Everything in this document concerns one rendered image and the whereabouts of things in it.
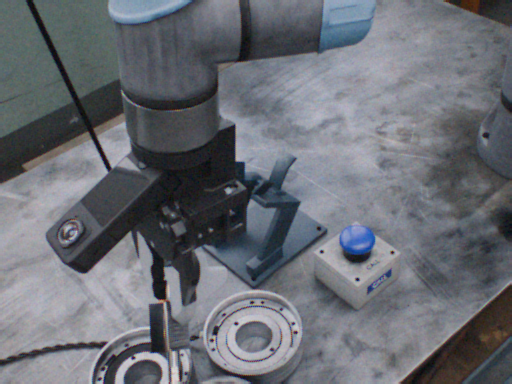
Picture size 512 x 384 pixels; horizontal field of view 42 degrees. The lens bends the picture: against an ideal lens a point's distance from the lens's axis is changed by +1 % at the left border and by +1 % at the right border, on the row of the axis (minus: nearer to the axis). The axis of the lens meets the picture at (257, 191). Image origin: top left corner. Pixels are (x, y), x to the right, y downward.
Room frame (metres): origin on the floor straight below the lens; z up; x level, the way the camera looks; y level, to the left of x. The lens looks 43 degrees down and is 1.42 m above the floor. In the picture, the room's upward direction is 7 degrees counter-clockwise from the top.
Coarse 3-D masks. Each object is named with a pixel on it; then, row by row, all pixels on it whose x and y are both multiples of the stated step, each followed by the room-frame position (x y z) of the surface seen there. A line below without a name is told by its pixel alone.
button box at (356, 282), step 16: (352, 224) 0.54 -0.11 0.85; (336, 240) 0.52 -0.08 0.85; (320, 256) 0.50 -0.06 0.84; (336, 256) 0.49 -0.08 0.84; (352, 256) 0.49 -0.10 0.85; (368, 256) 0.49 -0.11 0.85; (384, 256) 0.49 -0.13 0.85; (400, 256) 0.49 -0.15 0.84; (320, 272) 0.50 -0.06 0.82; (336, 272) 0.47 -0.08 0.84; (352, 272) 0.47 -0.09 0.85; (368, 272) 0.47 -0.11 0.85; (384, 272) 0.47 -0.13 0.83; (336, 288) 0.47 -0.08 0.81; (352, 288) 0.45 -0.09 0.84; (368, 288) 0.46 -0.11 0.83; (384, 288) 0.47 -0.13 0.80; (352, 304) 0.45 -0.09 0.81
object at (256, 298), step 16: (224, 304) 0.45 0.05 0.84; (240, 304) 0.46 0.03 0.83; (256, 304) 0.45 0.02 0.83; (272, 304) 0.45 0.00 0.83; (288, 304) 0.44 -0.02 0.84; (208, 320) 0.43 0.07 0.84; (224, 320) 0.44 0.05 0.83; (240, 320) 0.43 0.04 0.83; (256, 320) 0.43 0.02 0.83; (272, 320) 0.43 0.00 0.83; (288, 320) 0.43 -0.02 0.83; (208, 336) 0.42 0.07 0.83; (240, 336) 0.42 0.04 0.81; (272, 336) 0.41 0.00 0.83; (208, 352) 0.39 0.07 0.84; (240, 352) 0.39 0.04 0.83; (256, 352) 0.39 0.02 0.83; (272, 352) 0.39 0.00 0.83; (288, 352) 0.39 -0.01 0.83; (224, 368) 0.37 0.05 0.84; (272, 368) 0.36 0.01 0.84; (288, 368) 0.37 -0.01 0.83
